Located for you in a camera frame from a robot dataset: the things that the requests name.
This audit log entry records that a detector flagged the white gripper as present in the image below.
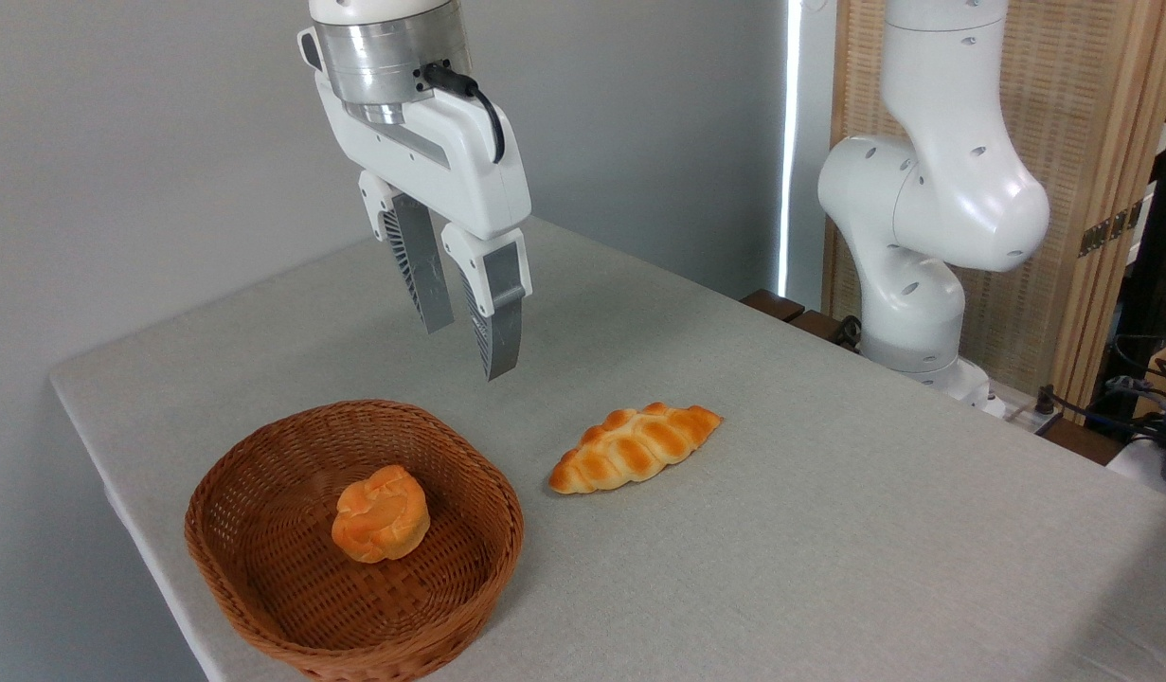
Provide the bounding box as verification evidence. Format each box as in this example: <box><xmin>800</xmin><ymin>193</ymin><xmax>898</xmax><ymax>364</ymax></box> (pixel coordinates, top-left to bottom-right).
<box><xmin>298</xmin><ymin>28</ymin><xmax>533</xmax><ymax>382</ymax></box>

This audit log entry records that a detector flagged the braided golden bread loaf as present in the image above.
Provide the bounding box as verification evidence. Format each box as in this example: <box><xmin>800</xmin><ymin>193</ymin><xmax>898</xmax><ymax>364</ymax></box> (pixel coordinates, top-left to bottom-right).
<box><xmin>548</xmin><ymin>403</ymin><xmax>724</xmax><ymax>495</ymax></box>

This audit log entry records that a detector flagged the round orange bread roll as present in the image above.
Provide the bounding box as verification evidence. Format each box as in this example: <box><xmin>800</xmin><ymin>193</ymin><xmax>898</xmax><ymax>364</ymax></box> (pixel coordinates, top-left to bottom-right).
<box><xmin>332</xmin><ymin>464</ymin><xmax>431</xmax><ymax>565</ymax></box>

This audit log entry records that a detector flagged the brown wicker basket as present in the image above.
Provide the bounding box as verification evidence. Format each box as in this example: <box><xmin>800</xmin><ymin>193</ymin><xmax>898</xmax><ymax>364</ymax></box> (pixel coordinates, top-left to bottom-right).
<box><xmin>184</xmin><ymin>399</ymin><xmax>526</xmax><ymax>682</ymax></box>

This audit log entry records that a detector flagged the grey tablecloth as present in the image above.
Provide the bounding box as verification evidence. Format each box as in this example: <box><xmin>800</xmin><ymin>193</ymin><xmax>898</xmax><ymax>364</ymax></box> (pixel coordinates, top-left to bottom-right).
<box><xmin>49</xmin><ymin>216</ymin><xmax>1166</xmax><ymax>682</ymax></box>

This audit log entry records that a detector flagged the brass screen hinge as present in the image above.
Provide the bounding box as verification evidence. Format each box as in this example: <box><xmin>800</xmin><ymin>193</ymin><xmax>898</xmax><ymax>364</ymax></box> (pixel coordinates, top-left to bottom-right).
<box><xmin>1078</xmin><ymin>201</ymin><xmax>1144</xmax><ymax>259</ymax></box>

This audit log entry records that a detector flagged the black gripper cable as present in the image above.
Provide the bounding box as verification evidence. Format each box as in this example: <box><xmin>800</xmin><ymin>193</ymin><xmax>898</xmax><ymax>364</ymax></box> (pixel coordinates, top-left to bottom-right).
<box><xmin>417</xmin><ymin>62</ymin><xmax>506</xmax><ymax>164</ymax></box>

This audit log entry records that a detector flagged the black cable bundle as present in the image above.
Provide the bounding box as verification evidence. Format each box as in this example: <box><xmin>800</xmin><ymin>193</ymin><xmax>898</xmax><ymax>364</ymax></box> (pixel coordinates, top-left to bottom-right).
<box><xmin>1032</xmin><ymin>332</ymin><xmax>1166</xmax><ymax>451</ymax></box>

